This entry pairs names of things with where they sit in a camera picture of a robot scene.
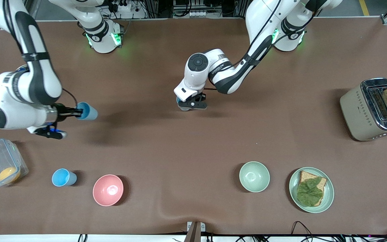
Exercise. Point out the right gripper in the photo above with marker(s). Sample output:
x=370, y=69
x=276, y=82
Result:
x=60, y=111

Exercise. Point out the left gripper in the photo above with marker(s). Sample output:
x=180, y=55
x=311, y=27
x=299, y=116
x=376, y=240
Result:
x=197, y=99

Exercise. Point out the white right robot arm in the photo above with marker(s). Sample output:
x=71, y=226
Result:
x=40, y=80

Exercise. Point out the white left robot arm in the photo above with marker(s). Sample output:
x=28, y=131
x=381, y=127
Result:
x=230, y=75

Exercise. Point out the pink bowl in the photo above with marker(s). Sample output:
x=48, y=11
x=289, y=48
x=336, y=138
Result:
x=108, y=190

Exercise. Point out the yellow round fruit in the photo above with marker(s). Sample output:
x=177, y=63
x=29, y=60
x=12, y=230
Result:
x=8, y=174

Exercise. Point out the white power strip with plugs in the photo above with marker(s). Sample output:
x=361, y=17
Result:
x=123, y=6

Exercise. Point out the pale green bowl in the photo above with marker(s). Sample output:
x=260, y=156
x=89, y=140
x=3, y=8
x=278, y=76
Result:
x=254, y=176

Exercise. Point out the brown bread slice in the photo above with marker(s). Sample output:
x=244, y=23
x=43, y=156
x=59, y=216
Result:
x=306, y=175

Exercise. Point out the green lettuce leaf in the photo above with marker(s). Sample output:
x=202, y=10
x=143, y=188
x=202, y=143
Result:
x=309, y=193

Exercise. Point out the beige and chrome toaster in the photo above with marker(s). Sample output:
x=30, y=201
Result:
x=358, y=114

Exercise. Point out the pale green plate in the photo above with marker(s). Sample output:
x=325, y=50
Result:
x=328, y=198

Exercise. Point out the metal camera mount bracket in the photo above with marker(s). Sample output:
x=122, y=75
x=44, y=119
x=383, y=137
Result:
x=195, y=232

